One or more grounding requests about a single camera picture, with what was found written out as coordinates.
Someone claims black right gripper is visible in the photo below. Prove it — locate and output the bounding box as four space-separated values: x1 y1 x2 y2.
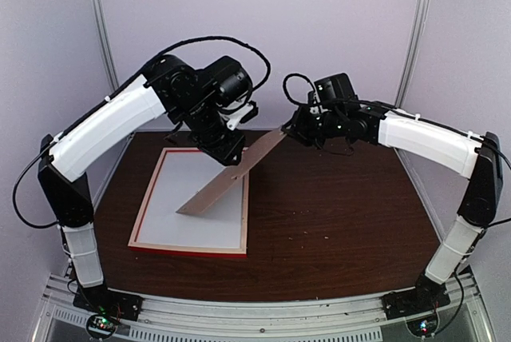
283 102 346 149

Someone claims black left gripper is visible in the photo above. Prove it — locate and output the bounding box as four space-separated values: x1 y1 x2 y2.
176 96 247 166

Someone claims white mat board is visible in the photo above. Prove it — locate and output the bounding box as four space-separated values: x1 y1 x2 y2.
133 151 247 252

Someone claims brown backing board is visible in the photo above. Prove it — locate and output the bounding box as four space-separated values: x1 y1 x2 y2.
176 129 286 215

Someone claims red wooden picture frame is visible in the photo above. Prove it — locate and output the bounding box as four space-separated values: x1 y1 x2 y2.
127 147 251 261

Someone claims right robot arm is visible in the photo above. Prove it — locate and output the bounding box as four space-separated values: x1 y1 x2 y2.
282 98 503 312

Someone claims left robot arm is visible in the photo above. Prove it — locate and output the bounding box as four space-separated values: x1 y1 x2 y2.
38 54 255 313

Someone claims left circuit board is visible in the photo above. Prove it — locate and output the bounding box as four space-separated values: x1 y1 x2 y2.
85 313 120 339

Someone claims circuit board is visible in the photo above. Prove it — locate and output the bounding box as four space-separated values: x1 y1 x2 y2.
85 313 120 339
406 315 439 338

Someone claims right circuit board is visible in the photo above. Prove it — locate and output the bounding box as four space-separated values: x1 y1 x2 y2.
406 315 439 338

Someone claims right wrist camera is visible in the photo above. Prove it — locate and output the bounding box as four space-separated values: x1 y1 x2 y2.
314 73 358 102

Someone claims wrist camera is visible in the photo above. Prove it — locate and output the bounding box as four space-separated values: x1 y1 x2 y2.
204 56 252 108
314 73 358 102

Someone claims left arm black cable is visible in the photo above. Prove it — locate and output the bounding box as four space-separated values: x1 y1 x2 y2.
10 36 272 229

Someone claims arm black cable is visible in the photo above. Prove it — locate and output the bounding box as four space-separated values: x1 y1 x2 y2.
10 36 272 229
282 73 316 107

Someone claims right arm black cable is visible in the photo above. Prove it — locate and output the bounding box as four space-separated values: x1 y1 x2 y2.
282 73 316 107

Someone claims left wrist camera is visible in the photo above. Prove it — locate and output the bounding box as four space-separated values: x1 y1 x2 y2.
204 56 252 108

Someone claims aluminium front rail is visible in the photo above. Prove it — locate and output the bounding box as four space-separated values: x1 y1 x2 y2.
34 265 490 342

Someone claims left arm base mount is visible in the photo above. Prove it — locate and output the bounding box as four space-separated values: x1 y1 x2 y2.
73 283 143 321

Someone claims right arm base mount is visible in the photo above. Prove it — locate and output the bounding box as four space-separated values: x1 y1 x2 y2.
381 272 451 320

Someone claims right aluminium corner post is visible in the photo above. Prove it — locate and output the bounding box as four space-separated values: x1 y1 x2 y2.
394 0 430 107

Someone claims aluminium corner post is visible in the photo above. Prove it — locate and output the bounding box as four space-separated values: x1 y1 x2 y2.
394 0 430 107
90 0 119 91

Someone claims left aluminium corner post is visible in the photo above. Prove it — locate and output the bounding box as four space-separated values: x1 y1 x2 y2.
90 0 119 91

